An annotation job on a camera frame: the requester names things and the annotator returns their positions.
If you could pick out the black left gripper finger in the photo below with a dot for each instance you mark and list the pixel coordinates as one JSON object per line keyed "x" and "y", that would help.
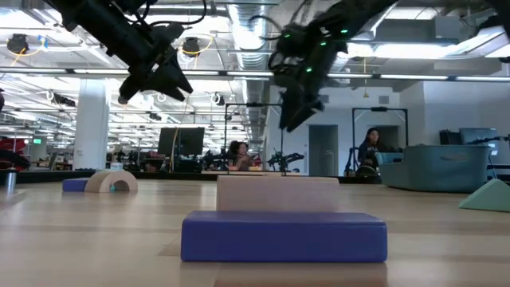
{"x": 177, "y": 77}
{"x": 163, "y": 89}

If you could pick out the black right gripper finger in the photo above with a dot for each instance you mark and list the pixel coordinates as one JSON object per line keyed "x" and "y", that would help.
{"x": 308, "y": 113}
{"x": 290, "y": 113}

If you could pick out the long beige rectangular block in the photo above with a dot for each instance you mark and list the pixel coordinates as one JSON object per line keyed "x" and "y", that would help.
{"x": 279, "y": 195}

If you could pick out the teal cube block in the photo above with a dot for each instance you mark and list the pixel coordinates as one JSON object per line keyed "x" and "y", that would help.
{"x": 112, "y": 188}

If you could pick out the beige arch block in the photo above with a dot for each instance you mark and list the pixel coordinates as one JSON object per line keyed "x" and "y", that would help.
{"x": 99, "y": 181}

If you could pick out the large blue rectangular block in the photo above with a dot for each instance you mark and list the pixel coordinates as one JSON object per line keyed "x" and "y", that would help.
{"x": 283, "y": 237}

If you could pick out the small blue rectangular block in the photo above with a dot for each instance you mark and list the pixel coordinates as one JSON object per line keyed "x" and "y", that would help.
{"x": 75, "y": 185}

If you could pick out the green triangular block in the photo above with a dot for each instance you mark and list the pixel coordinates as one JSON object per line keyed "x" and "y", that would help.
{"x": 492, "y": 197}

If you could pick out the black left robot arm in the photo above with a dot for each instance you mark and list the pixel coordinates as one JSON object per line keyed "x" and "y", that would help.
{"x": 107, "y": 28}

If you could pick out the black background robot arm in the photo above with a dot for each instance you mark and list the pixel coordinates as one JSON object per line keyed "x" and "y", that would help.
{"x": 285, "y": 160}

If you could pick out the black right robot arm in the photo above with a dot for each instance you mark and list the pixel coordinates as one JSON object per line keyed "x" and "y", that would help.
{"x": 358, "y": 16}

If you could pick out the grey door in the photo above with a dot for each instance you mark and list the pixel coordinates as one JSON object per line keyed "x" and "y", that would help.
{"x": 323, "y": 151}

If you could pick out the black monitor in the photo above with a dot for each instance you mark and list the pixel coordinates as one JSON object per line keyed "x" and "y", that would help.
{"x": 187, "y": 141}

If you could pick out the person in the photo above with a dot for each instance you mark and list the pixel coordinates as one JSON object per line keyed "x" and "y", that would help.
{"x": 368, "y": 149}
{"x": 241, "y": 156}

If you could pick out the long LED light bar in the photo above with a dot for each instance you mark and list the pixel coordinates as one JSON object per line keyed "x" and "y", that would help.
{"x": 99, "y": 71}

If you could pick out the white building column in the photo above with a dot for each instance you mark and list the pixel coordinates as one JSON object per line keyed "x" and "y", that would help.
{"x": 91, "y": 123}

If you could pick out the teal plastic bin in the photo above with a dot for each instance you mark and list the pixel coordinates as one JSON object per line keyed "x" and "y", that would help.
{"x": 438, "y": 169}

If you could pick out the red and black machine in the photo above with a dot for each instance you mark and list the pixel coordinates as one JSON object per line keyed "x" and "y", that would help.
{"x": 12, "y": 155}

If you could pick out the grey background monitor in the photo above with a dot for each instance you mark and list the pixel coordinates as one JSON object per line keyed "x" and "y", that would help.
{"x": 478, "y": 135}

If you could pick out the silver ventilation duct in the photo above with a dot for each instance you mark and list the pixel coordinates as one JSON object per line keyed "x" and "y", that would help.
{"x": 251, "y": 48}

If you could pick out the black metal frame rig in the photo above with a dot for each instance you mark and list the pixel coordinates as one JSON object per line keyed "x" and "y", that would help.
{"x": 406, "y": 127}
{"x": 226, "y": 131}

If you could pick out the black aluminium table frame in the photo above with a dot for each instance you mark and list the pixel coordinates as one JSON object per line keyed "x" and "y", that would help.
{"x": 167, "y": 175}

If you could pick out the silver metal post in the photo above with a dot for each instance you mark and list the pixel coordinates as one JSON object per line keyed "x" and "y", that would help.
{"x": 11, "y": 181}

